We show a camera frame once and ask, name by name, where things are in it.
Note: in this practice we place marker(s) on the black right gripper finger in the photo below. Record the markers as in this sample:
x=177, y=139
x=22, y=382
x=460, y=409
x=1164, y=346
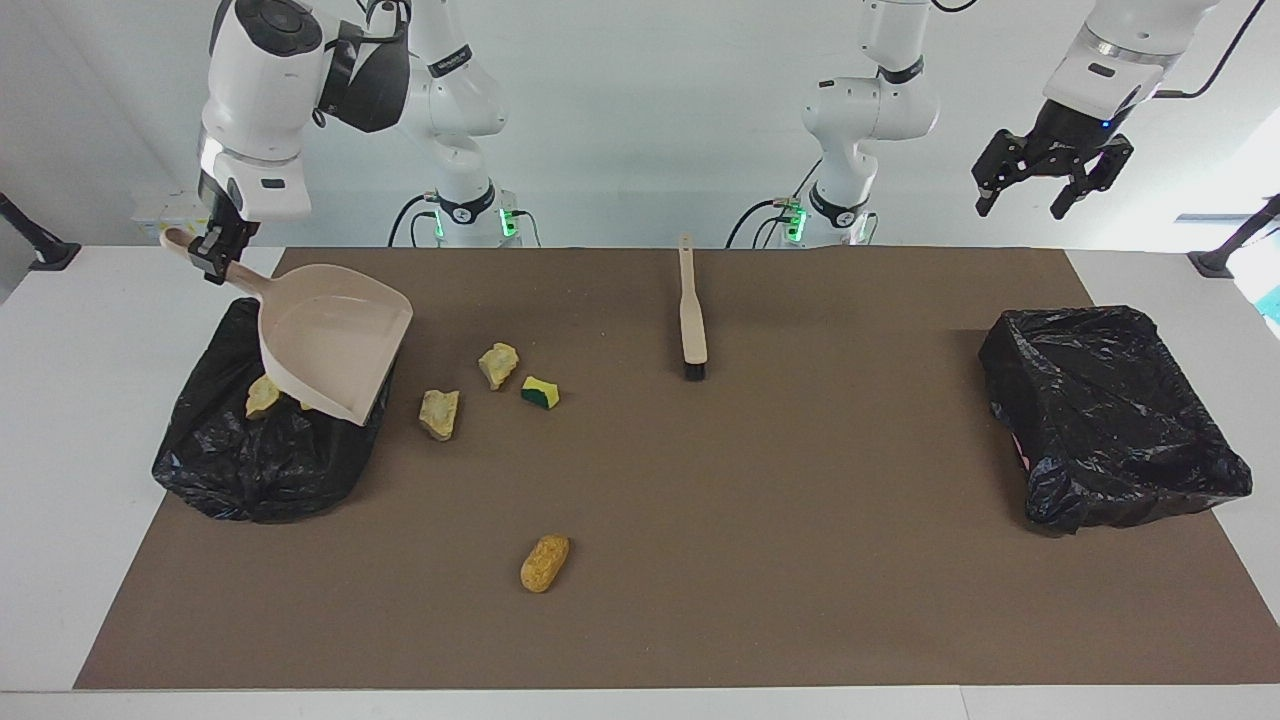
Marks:
x=212, y=265

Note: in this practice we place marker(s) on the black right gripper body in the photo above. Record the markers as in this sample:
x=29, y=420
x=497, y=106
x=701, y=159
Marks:
x=235, y=235

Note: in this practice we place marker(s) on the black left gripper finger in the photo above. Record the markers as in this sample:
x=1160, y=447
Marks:
x=985, y=200
x=1068, y=202

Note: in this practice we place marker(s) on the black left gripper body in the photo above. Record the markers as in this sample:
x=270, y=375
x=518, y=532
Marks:
x=1060, y=145

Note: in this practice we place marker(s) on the tan foam chunk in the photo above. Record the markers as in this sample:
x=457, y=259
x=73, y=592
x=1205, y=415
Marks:
x=262, y=398
x=498, y=365
x=439, y=414

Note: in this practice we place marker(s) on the beige plastic dustpan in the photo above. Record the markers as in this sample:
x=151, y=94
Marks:
x=340, y=340

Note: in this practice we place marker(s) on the beige hand brush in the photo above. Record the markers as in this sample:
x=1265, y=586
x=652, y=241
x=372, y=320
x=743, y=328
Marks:
x=692, y=320

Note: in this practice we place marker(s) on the dark green yellow sponge wedge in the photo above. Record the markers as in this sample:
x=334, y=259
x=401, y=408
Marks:
x=540, y=393

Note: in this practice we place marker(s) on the orange oval sponge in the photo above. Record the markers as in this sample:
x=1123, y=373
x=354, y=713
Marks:
x=545, y=562

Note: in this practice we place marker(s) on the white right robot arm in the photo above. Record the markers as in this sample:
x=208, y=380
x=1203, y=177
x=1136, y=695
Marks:
x=260, y=90

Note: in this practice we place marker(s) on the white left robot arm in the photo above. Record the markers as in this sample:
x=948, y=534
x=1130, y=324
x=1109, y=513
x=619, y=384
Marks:
x=870, y=110

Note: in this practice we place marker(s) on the black trash bag bin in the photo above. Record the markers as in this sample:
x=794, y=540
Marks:
x=1110, y=430
x=250, y=460

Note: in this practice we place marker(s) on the white cardboard box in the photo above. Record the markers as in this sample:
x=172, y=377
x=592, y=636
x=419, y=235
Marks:
x=165, y=215

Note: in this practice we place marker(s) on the teal object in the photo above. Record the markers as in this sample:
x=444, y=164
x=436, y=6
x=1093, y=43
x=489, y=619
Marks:
x=1271, y=303

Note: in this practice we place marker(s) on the brown table mat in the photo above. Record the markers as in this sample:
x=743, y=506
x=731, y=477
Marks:
x=900, y=600

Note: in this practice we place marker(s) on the black camera stand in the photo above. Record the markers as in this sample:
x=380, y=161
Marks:
x=1235, y=242
x=35, y=240

